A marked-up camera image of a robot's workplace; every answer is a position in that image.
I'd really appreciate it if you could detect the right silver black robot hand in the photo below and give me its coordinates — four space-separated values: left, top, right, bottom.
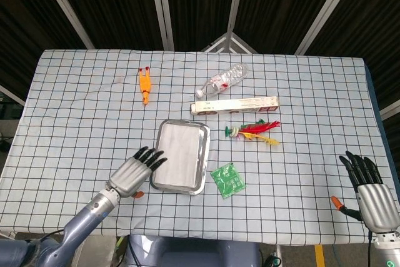
330 150 400 234

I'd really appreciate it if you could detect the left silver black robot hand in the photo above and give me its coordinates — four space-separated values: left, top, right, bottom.
107 146 169 199

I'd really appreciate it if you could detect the clear plastic sheet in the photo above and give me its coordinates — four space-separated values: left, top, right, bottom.
152 122 203 188

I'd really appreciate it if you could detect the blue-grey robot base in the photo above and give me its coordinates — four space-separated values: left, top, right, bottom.
127 234 262 267

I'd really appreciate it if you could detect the silver metal tray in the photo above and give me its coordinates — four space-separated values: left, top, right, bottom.
149 119 211 196

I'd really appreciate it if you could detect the checkered light blue tablecloth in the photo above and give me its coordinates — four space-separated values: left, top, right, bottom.
0 49 398 245

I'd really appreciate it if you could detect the orange rubber chicken toy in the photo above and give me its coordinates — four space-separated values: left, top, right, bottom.
138 66 153 106

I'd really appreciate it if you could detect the green foil packet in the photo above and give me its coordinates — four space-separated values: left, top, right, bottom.
209 162 247 199

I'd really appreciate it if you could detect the long cardboard box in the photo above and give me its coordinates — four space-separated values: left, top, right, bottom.
190 95 280 116

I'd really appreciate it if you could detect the red yellow feather shuttlecock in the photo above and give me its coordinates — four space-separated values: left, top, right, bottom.
224 118 281 148

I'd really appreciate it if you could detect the clear plastic water bottle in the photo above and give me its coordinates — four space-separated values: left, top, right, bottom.
194 63 250 98

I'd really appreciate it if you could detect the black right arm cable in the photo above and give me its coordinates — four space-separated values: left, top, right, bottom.
366 231 374 267

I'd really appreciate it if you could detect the black left hand cable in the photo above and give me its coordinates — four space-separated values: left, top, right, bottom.
29 229 66 242

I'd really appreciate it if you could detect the white triangular metal frame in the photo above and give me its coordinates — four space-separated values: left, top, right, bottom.
201 31 259 54

